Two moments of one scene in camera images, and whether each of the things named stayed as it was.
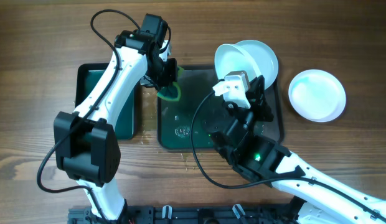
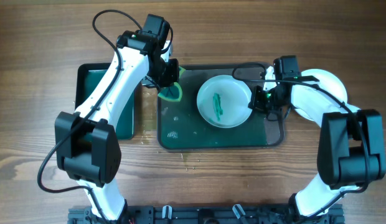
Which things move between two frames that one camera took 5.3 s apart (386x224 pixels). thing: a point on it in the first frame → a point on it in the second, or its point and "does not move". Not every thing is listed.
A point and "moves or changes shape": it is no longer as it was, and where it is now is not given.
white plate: x=264 y=57 moves or changes shape
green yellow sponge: x=172 y=92 does not move
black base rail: x=196 y=214 does not move
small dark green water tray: x=88 y=76 does not move
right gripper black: x=259 y=94 → x=258 y=100
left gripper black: x=169 y=73 does not move
